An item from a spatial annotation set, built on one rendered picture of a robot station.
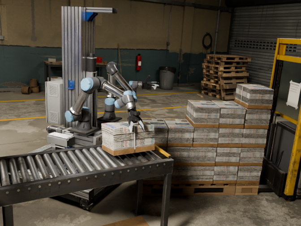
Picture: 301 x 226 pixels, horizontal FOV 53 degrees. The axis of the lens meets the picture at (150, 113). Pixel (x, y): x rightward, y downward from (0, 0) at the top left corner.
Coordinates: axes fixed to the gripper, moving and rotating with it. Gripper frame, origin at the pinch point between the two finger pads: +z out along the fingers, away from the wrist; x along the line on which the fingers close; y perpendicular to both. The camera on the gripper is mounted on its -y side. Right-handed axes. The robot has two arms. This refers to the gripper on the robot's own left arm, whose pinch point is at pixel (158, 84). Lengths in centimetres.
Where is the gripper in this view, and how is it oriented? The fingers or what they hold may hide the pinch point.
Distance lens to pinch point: 361.0
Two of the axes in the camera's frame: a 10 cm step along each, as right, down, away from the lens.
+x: 0.1, 3.8, -9.2
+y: -0.6, 9.2, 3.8
